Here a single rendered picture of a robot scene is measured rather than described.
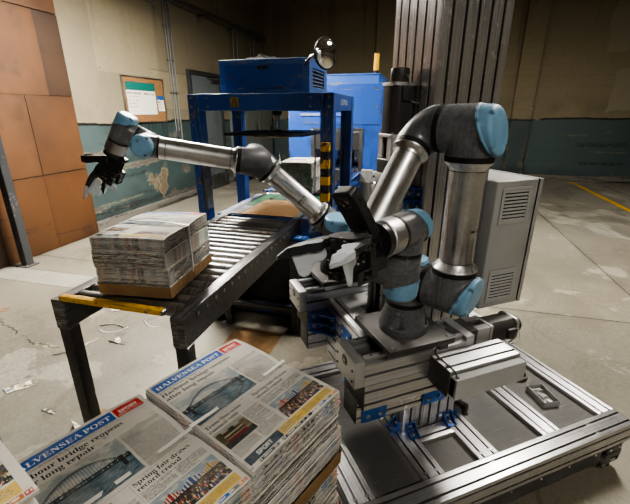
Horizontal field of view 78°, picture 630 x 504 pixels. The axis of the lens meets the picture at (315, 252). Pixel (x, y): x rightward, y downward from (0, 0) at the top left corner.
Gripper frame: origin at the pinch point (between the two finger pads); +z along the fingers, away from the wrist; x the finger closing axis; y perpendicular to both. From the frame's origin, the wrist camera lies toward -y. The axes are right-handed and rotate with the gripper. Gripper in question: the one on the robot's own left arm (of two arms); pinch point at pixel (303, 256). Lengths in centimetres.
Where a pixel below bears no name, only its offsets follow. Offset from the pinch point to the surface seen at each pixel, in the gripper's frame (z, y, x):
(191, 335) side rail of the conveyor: -16, 42, 78
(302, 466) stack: -5, 51, 13
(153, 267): -14, 19, 93
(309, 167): -189, -3, 183
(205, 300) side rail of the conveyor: -26, 33, 82
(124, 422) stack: 20, 36, 39
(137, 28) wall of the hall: -236, -204, 534
